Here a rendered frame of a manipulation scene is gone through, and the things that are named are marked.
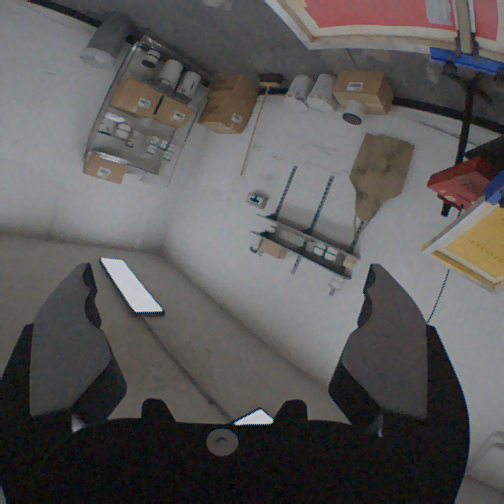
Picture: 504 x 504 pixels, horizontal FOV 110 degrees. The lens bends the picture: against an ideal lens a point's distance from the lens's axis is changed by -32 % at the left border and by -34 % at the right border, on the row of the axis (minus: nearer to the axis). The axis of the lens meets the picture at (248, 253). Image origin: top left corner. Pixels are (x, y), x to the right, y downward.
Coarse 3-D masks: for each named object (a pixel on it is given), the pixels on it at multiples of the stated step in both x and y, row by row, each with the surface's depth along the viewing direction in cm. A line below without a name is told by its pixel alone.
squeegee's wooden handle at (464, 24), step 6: (456, 0) 24; (462, 0) 22; (456, 6) 25; (462, 6) 24; (468, 6) 25; (462, 12) 26; (468, 12) 25; (462, 18) 27; (468, 18) 26; (462, 24) 29; (468, 24) 28; (462, 30) 31; (468, 30) 29; (462, 36) 32; (468, 36) 31; (462, 42) 34; (468, 42) 33; (462, 48) 36; (468, 48) 34
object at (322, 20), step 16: (304, 0) 56; (320, 0) 53; (400, 0) 39; (416, 0) 36; (448, 0) 29; (480, 0) 22; (496, 0) 19; (320, 16) 61; (336, 16) 58; (352, 16) 55; (368, 16) 52; (384, 16) 48; (400, 16) 45; (416, 16) 42; (480, 16) 27; (496, 16) 23; (480, 32) 32; (496, 32) 28
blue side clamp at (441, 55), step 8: (432, 48) 47; (440, 48) 46; (432, 56) 50; (440, 56) 48; (448, 56) 46; (464, 56) 42; (472, 56) 39; (480, 56) 38; (456, 64) 46; (464, 64) 44; (472, 64) 42; (480, 64) 40; (488, 64) 38; (496, 64) 35; (488, 72) 40; (496, 72) 38
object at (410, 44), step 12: (276, 0) 57; (288, 12) 62; (288, 24) 68; (300, 24) 68; (300, 36) 73; (312, 36) 74; (336, 36) 69; (348, 36) 65; (360, 36) 63; (372, 36) 60; (384, 36) 57; (396, 36) 54; (312, 48) 78; (324, 48) 75; (372, 48) 63; (384, 48) 60; (396, 48) 57; (408, 48) 54; (420, 48) 51; (444, 48) 45
